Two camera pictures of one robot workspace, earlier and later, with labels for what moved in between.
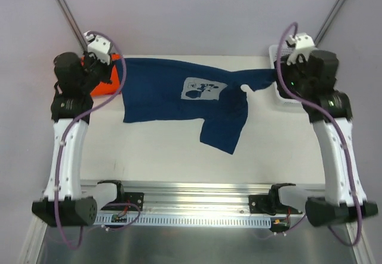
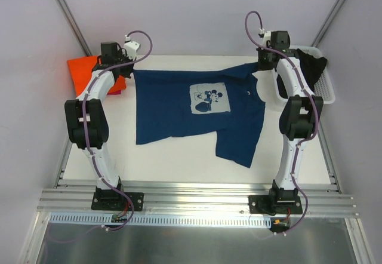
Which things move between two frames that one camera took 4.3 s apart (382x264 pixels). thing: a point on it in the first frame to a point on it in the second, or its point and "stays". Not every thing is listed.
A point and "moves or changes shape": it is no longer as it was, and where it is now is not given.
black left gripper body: (99, 67) to (126, 68)
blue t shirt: (163, 89) moves or changes shape
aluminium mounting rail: (206, 198) stays
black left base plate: (136, 198) stays
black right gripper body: (286, 74) to (263, 64)
